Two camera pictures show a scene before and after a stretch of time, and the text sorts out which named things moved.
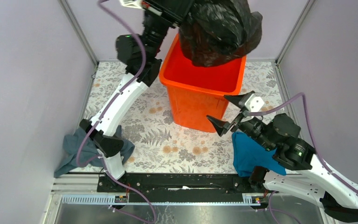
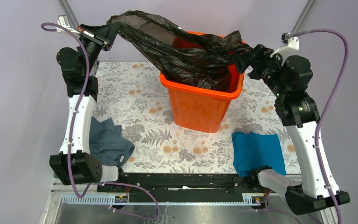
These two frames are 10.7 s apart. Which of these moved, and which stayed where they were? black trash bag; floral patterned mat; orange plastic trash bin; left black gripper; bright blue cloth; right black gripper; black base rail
Moved: right black gripper; left black gripper; black trash bag
Stayed: black base rail; bright blue cloth; floral patterned mat; orange plastic trash bin
